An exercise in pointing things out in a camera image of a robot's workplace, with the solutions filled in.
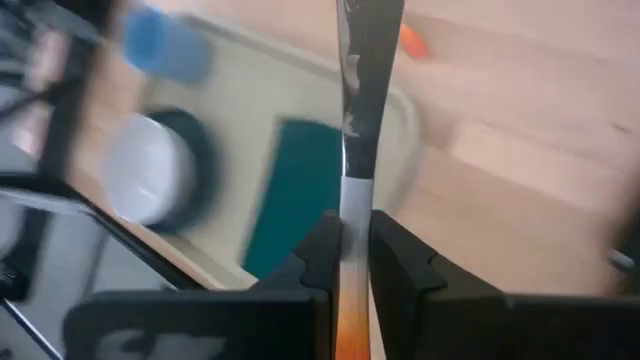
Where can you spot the teal cloth napkin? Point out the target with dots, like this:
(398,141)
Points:
(300,190)

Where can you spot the dark teal plate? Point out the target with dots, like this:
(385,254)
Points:
(207,165)

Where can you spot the blue cup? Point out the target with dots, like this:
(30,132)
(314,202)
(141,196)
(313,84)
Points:
(165,45)

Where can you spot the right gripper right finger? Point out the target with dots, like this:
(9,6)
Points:
(400,290)

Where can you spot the white ceramic bowl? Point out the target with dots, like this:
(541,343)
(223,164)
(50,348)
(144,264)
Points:
(150,170)

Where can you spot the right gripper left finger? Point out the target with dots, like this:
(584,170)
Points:
(315,270)

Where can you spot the cream plastic serving tray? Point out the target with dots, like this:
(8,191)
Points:
(240,100)

